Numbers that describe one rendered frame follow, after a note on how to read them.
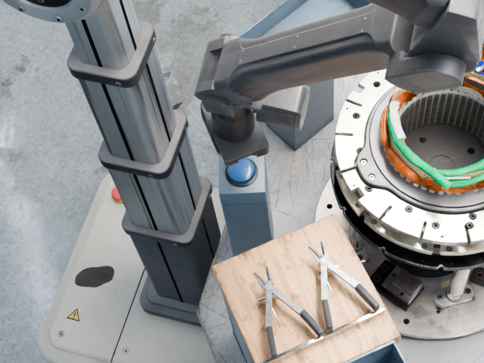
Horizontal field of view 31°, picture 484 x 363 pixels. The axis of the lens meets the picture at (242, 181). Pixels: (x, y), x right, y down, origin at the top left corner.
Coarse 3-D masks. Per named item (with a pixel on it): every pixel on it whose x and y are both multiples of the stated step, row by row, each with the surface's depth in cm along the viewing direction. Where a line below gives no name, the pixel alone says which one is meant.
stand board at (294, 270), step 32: (320, 224) 125; (256, 256) 123; (288, 256) 123; (320, 256) 123; (352, 256) 122; (224, 288) 121; (256, 288) 121; (288, 288) 121; (320, 288) 120; (352, 288) 120; (256, 320) 119; (288, 320) 119; (320, 320) 118; (352, 320) 118; (384, 320) 117; (256, 352) 117; (320, 352) 116; (352, 352) 116
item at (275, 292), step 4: (276, 288) 118; (272, 292) 118; (276, 292) 118; (280, 292) 118; (276, 296) 118; (280, 296) 118; (284, 296) 118; (284, 300) 117; (288, 300) 117; (288, 304) 117; (292, 304) 117; (296, 304) 117; (292, 308) 117; (296, 308) 117; (300, 308) 117; (296, 312) 117
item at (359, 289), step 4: (360, 284) 117; (356, 288) 117; (360, 288) 117; (364, 288) 117; (360, 292) 117; (364, 292) 116; (368, 292) 116; (364, 296) 116; (368, 296) 116; (364, 300) 117; (368, 300) 116; (372, 300) 116; (376, 300) 116; (368, 304) 117; (372, 304) 115; (376, 304) 115; (372, 308) 116; (376, 308) 116
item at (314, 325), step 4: (300, 312) 116; (304, 312) 116; (300, 316) 117; (304, 316) 115; (308, 316) 115; (304, 320) 116; (308, 320) 115; (312, 320) 115; (308, 324) 116; (312, 324) 115; (316, 324) 115; (312, 328) 116; (316, 328) 114; (320, 328) 114; (316, 332) 115; (320, 332) 114; (320, 336) 115
